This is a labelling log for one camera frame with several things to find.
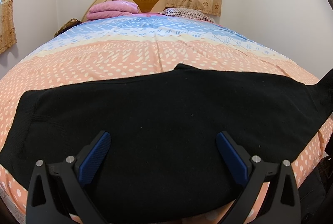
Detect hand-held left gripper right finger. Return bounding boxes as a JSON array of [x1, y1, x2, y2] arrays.
[[216, 131, 302, 224]]

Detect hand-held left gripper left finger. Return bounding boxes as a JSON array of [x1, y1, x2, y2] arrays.
[[26, 131, 112, 224]]

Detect black pants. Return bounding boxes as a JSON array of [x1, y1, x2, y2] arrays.
[[0, 63, 333, 219]]

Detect bed with polka dot sheet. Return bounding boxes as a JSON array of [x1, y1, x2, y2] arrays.
[[0, 13, 333, 224]]

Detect brown patterned bag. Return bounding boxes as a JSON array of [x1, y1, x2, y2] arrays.
[[53, 18, 82, 37]]

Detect folded pink blanket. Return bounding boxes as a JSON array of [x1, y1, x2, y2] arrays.
[[87, 0, 139, 20]]

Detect striped pillow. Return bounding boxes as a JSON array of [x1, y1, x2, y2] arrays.
[[162, 8, 214, 22]]

